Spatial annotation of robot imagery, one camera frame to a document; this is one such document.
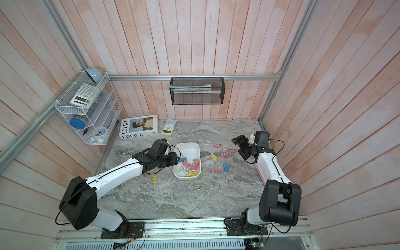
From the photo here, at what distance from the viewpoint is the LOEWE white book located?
1102 millimetres

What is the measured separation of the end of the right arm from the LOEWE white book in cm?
61

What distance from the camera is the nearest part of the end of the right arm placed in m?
0.64
